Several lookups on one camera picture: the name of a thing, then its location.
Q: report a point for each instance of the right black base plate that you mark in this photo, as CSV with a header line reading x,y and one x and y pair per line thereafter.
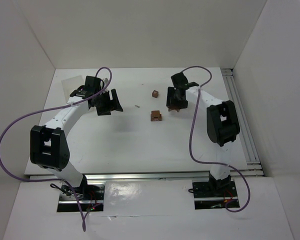
x,y
204,190

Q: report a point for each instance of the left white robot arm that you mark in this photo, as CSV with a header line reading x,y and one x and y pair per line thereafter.
x,y
48,143

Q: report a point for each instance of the brown wood block small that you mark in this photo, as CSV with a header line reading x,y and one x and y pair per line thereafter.
x,y
155,94

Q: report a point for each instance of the brown wood block notched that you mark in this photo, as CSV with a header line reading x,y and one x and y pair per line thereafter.
x,y
155,116

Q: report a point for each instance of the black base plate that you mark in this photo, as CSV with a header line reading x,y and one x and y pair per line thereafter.
x,y
204,190
91,193

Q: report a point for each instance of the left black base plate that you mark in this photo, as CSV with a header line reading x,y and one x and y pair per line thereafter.
x,y
91,193

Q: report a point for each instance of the white cardboard box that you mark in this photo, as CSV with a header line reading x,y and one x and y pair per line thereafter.
x,y
71,84

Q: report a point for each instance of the aluminium front rail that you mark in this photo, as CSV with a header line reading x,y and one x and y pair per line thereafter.
x,y
152,176

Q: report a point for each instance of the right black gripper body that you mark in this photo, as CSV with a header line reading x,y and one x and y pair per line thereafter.
x,y
176,99

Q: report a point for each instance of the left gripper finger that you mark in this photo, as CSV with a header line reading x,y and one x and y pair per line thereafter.
x,y
104,110
114,102

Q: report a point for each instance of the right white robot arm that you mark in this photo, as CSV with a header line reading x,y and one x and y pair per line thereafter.
x,y
222,126

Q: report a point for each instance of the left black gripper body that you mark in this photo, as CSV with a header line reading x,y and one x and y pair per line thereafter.
x,y
105,102

